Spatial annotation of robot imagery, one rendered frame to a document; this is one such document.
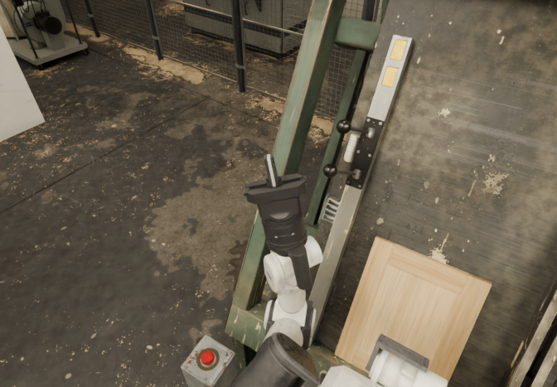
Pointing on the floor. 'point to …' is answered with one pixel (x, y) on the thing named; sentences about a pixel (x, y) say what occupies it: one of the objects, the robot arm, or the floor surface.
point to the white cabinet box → (15, 96)
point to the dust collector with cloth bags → (35, 17)
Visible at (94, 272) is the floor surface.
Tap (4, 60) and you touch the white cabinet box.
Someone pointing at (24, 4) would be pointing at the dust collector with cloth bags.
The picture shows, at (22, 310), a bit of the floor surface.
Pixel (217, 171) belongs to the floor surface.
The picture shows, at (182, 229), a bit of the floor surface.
